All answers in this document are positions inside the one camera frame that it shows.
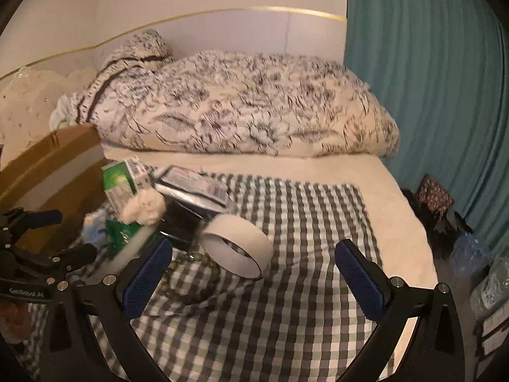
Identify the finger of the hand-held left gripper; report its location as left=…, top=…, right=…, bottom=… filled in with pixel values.
left=48, top=244, right=99, bottom=277
left=8, top=208, right=63, bottom=229

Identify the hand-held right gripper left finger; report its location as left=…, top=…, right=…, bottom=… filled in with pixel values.
left=36, top=238, right=173, bottom=382

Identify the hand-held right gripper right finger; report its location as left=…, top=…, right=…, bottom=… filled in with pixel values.
left=334, top=239, right=466, bottom=382

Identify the blue cloud print tissue pack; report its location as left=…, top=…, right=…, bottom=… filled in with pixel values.
left=81, top=211, right=110, bottom=245

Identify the brown cardboard box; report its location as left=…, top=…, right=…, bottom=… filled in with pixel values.
left=0, top=123, right=106, bottom=255

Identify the dark square box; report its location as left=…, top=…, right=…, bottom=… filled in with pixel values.
left=159, top=199, right=217, bottom=251

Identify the white fluffy ball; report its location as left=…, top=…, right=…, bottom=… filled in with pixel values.
left=121, top=191, right=165, bottom=225

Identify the green and white carton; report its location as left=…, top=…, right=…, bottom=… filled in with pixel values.
left=101, top=156, right=156, bottom=213

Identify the grey white gingham cloth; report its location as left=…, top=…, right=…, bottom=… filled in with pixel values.
left=20, top=165, right=382, bottom=382

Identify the silver and black device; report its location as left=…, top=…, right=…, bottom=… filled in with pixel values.
left=153, top=166, right=231, bottom=213

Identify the black bag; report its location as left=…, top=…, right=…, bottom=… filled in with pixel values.
left=401, top=187, right=474, bottom=255

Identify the pale green towel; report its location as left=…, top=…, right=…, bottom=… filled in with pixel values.
left=50, top=95, right=80, bottom=130

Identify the white tape roll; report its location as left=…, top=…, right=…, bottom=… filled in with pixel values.
left=203, top=215, right=274, bottom=280

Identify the brown patterned bag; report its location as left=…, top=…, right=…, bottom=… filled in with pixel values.
left=414, top=174, right=456, bottom=221

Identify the cream tufted headboard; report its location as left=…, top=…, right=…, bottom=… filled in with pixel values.
left=0, top=66, right=96, bottom=148

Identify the floral pillow with dark band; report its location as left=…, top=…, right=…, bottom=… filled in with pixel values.
left=72, top=29, right=178, bottom=124

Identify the floral print duvet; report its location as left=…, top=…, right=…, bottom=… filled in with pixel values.
left=89, top=52, right=400, bottom=158

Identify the teal curtain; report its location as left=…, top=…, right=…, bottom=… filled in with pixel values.
left=344, top=0, right=509, bottom=247

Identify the green bead bracelet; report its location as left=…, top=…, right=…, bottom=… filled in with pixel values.
left=153, top=249, right=227, bottom=307

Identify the gold wall trim strip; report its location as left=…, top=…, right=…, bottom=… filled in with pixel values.
left=0, top=6, right=348, bottom=82

